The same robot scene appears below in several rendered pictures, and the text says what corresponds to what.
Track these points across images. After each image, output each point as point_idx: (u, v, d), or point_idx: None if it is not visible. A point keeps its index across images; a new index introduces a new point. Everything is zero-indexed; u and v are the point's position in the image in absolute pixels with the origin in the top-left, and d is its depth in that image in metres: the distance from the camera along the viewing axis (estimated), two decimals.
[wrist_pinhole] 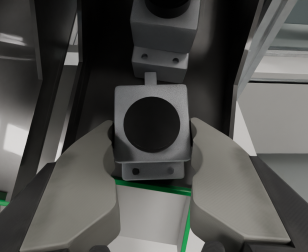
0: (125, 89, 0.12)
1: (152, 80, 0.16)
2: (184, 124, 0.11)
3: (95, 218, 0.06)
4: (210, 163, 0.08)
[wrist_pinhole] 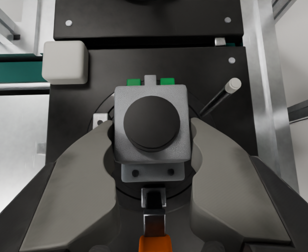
0: (125, 89, 0.12)
1: (152, 82, 0.16)
2: (184, 123, 0.11)
3: (95, 218, 0.06)
4: (210, 163, 0.08)
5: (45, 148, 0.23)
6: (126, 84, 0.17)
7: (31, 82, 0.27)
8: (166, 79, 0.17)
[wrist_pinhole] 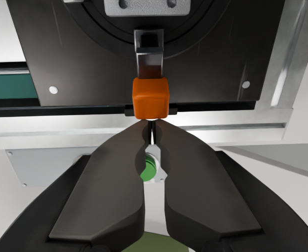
0: None
1: None
2: None
3: (120, 218, 0.06)
4: (179, 164, 0.09)
5: None
6: None
7: None
8: None
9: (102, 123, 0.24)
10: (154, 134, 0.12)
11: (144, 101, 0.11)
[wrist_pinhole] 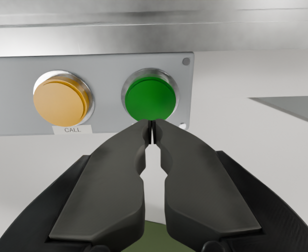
0: None
1: None
2: None
3: (120, 218, 0.06)
4: (179, 163, 0.09)
5: None
6: None
7: None
8: None
9: (80, 0, 0.13)
10: (154, 134, 0.12)
11: None
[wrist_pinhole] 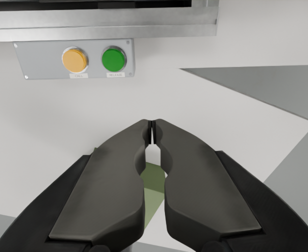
0: None
1: None
2: None
3: (120, 218, 0.06)
4: (179, 163, 0.09)
5: None
6: None
7: None
8: None
9: (82, 17, 0.34)
10: (154, 134, 0.12)
11: None
